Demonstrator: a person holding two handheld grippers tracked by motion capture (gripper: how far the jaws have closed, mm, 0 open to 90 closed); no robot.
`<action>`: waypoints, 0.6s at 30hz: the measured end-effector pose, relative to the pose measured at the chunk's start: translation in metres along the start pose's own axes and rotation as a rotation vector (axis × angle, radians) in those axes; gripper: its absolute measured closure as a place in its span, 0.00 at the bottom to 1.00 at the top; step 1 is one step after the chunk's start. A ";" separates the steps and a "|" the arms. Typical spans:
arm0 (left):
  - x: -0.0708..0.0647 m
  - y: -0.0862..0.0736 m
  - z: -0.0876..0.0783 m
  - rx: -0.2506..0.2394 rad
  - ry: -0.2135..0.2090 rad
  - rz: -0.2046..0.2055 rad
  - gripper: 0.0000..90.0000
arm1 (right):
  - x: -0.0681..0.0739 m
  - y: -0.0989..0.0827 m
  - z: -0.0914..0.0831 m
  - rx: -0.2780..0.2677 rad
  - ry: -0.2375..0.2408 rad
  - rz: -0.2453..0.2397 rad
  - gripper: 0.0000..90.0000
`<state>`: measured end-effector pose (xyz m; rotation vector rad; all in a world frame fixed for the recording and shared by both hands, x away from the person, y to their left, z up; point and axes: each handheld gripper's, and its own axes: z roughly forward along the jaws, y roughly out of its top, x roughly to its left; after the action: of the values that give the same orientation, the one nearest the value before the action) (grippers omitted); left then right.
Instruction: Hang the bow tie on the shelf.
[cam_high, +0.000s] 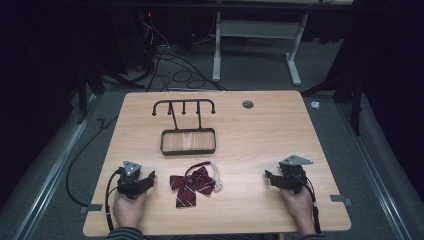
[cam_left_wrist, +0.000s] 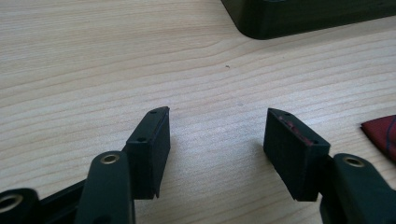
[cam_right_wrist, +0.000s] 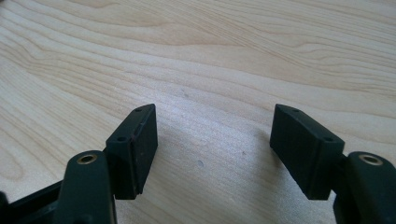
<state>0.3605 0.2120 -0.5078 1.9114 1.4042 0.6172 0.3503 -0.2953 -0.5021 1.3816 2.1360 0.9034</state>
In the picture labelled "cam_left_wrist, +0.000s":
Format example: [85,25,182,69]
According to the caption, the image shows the black box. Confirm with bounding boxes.
[220,0,396,40]

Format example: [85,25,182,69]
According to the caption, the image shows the dark red cloth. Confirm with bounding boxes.
[360,114,396,164]

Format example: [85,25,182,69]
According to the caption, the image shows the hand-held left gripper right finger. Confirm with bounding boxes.
[262,107,396,224]

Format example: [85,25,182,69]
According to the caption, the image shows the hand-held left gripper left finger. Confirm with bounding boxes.
[74,105,172,224]

